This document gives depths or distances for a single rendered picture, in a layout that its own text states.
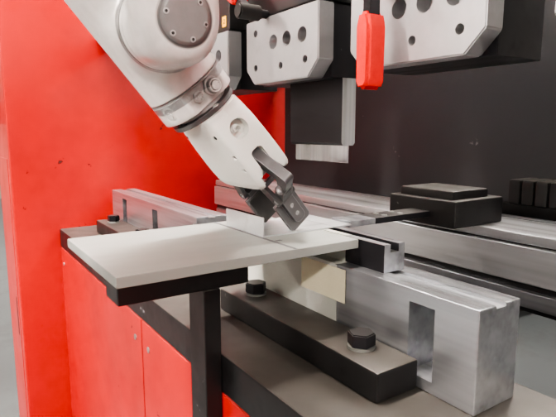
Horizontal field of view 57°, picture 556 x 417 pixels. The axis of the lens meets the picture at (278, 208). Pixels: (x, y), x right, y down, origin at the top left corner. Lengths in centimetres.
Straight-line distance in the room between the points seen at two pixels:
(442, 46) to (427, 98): 72
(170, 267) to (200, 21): 21
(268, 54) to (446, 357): 40
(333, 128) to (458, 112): 55
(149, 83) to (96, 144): 88
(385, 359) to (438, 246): 34
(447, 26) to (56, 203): 110
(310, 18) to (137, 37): 21
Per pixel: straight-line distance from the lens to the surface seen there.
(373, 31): 46
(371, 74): 46
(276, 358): 57
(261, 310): 62
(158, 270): 44
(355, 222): 65
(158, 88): 51
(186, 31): 43
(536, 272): 73
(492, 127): 107
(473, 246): 77
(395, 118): 123
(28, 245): 138
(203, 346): 57
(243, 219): 59
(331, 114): 60
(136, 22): 44
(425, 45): 46
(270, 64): 64
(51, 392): 151
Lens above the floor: 112
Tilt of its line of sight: 9 degrees down
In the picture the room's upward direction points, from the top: straight up
